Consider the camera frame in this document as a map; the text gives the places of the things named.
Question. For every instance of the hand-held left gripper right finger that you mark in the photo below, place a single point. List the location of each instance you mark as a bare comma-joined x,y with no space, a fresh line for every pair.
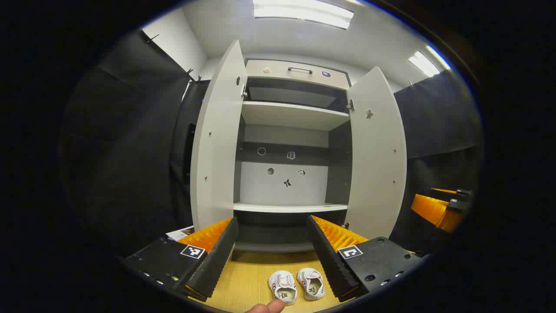
330,261

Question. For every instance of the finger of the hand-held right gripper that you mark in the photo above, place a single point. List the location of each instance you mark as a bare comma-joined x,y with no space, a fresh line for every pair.
451,191
434,211

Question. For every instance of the white shoe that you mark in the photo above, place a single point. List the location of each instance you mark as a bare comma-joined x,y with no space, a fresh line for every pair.
310,280
282,284

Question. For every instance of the stack of magazines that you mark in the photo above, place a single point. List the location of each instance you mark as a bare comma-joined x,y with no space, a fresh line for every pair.
180,233

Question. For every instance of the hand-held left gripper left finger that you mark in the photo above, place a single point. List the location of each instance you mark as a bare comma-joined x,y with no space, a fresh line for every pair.
215,265

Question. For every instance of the small ceiling light panel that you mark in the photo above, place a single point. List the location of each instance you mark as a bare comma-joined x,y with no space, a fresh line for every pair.
425,64

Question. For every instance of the large ceiling light panel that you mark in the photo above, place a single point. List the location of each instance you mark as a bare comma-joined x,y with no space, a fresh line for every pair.
304,13

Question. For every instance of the white shoe cabinet door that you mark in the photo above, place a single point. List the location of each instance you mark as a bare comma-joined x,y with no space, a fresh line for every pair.
375,165
217,143

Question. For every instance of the white shoe cabinet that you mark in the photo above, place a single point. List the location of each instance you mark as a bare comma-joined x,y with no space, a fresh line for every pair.
286,187

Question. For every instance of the black backdrop cloth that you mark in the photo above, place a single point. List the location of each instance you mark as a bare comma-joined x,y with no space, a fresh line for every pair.
130,152
434,117

